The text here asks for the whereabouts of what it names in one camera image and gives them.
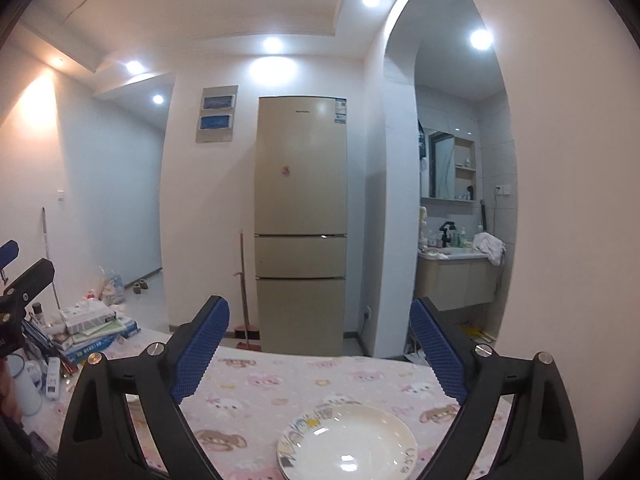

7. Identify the white remote control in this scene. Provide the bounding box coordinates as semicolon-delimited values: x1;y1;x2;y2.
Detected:
46;357;62;401

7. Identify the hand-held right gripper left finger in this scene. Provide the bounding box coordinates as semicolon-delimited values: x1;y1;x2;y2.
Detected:
59;295;231;480

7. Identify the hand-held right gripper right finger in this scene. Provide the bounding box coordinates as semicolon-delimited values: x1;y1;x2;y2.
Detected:
409;296;585;480

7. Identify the white mug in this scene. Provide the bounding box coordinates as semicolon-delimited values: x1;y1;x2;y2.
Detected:
5;352;44;417

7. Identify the beige vanity cabinet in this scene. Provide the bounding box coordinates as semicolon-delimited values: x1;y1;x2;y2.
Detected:
416;252;501;312

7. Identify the pink cartoon print tablecloth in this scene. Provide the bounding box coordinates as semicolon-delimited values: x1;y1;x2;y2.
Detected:
30;347;516;480

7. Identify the cream plate with cartoon rim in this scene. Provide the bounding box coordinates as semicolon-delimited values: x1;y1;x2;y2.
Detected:
276;403;419;480

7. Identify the stack of books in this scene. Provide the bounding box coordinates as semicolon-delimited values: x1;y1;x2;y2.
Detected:
22;300;141;367

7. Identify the mirror wall cabinet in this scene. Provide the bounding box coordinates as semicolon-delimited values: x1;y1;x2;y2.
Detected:
420;127;477;202

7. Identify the red dustpan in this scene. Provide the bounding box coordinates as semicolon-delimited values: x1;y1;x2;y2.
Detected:
234;325;261;351

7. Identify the grey electrical panel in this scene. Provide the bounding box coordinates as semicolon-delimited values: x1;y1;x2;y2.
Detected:
195;85;240;145

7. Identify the white towel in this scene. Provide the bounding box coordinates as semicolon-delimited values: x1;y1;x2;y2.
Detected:
472;232;507;267

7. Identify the beige refrigerator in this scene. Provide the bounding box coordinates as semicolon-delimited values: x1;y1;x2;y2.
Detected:
253;95;349;356

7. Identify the red broom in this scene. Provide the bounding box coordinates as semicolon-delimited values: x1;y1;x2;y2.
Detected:
234;229;251;348

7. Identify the plastic bag of snacks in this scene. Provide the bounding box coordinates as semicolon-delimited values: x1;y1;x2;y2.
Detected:
97;266;127;306

